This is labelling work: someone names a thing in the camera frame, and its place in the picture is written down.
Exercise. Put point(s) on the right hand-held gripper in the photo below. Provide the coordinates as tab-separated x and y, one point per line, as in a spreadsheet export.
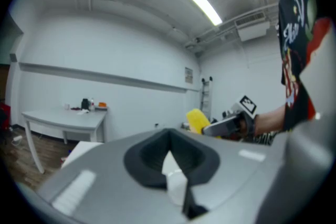
245	110

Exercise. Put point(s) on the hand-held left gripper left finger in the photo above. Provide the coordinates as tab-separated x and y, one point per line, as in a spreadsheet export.
99	165

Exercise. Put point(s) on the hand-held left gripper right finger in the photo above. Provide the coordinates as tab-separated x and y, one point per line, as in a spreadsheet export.
236	173

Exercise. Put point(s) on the yellow corn cob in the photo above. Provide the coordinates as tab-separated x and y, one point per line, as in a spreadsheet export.
197	120

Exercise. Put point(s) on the person's right forearm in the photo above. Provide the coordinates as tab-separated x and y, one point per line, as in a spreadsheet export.
270	119

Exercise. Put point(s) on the metal ladder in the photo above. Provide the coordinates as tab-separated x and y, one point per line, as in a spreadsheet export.
206	97

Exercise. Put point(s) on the black white patterned cloth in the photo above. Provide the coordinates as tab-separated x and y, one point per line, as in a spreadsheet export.
265	137

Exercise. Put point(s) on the white table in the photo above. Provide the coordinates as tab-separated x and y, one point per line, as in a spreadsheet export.
68	119

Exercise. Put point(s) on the white crumpled paper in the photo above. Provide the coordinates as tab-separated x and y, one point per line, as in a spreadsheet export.
83	112

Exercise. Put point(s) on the orange box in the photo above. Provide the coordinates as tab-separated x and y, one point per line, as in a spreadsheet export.
103	105

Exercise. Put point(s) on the clear bottle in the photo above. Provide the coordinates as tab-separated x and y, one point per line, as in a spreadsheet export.
92	105

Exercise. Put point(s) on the black bag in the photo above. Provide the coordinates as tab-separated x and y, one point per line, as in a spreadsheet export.
85	104

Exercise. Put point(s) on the white power strip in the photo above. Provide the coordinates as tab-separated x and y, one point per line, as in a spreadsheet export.
17	139

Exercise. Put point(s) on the black printed t-shirt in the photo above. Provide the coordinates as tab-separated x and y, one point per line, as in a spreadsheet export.
294	34

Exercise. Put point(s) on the long ceiling light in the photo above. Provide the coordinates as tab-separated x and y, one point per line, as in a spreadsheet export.
200	2

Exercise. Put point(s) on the wall poster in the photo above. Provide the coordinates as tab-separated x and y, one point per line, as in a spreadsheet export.
189	75

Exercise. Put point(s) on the white wall air conditioner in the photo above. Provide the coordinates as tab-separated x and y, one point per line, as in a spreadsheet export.
253	26

